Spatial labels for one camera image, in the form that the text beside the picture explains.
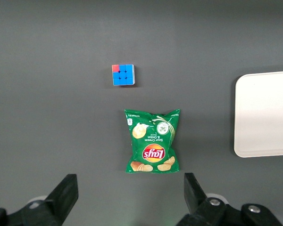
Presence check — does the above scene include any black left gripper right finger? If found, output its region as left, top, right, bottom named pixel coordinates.
left=176, top=172, right=283, bottom=226

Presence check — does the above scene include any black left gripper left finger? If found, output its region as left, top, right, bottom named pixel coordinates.
left=0, top=173, right=79, bottom=226

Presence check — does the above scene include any pale pink tray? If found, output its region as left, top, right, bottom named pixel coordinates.
left=233, top=70, right=283, bottom=158

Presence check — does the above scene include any green Lay's chips bag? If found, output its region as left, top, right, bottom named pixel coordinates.
left=124, top=108, right=181, bottom=174

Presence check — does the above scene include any blue Rubik's cube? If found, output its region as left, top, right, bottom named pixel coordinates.
left=111, top=64, right=135, bottom=86

